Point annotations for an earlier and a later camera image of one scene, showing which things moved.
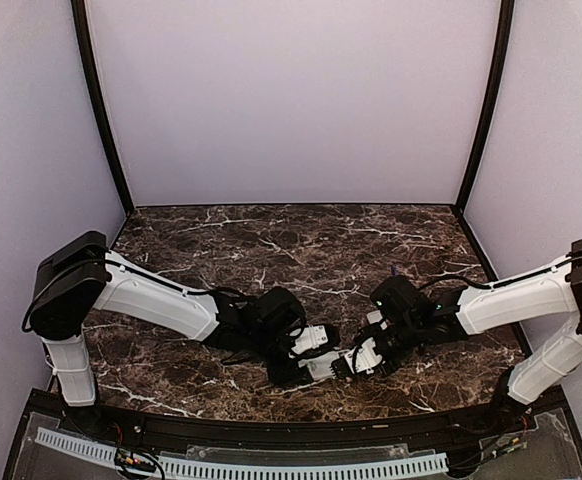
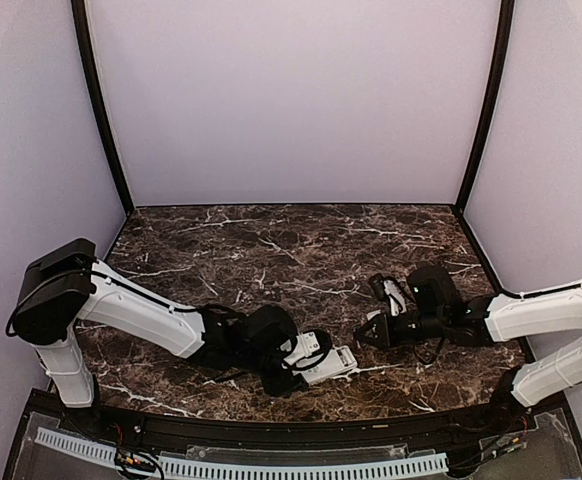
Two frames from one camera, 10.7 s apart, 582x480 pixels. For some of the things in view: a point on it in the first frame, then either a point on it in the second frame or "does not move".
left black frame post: [84, 42] does not move
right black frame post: [506, 28] does not move
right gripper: [390, 367] → [385, 333]
